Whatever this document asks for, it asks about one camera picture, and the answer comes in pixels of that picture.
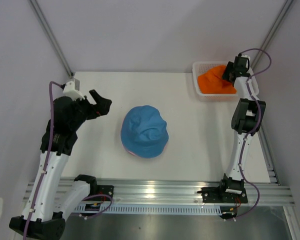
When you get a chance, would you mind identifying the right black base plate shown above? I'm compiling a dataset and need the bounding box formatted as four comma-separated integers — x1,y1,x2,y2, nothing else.
196,187,248,204

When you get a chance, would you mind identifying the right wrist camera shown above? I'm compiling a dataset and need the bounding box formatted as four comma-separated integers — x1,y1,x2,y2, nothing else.
238,52,251,68

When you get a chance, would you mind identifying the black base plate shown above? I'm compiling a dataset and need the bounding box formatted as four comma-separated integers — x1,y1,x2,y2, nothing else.
89,185,115,202
196,187,248,204

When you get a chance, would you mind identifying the aluminium corner post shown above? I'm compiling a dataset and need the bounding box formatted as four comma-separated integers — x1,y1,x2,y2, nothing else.
27,0,74,79
260,0,296,53

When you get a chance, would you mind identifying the right aluminium corner post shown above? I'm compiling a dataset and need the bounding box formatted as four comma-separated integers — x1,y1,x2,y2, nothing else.
260,0,296,53

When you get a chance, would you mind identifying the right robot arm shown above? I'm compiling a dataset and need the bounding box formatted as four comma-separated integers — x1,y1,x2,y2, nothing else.
217,53,266,204

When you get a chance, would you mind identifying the aluminium mounting rail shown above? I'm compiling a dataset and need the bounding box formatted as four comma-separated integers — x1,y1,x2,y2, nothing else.
97,178,295,206

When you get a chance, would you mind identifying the orange bucket hat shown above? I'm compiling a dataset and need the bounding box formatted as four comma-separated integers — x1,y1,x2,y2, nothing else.
197,65,237,95

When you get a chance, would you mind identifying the white slotted cable duct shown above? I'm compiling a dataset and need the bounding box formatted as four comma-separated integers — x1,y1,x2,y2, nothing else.
73,203,222,216

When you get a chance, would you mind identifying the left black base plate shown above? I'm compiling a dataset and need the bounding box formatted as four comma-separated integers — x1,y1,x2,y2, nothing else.
89,185,115,202

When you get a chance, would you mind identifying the left aluminium corner post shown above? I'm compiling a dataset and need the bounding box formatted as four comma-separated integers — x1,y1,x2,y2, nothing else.
27,0,74,79

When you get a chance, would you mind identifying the blue bucket hat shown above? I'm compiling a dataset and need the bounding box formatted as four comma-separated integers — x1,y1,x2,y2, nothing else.
120,104,170,159

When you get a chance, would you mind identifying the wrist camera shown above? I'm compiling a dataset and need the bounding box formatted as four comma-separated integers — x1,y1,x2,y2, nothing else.
62,78,85,101
238,52,251,68

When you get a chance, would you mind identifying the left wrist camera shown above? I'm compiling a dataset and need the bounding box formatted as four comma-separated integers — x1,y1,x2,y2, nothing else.
62,78,85,101

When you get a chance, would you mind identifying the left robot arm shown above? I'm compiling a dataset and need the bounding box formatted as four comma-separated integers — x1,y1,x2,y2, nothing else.
9,89,113,240

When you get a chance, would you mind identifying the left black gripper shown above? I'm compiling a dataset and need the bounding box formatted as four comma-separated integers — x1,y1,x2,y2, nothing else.
69,89,112,131

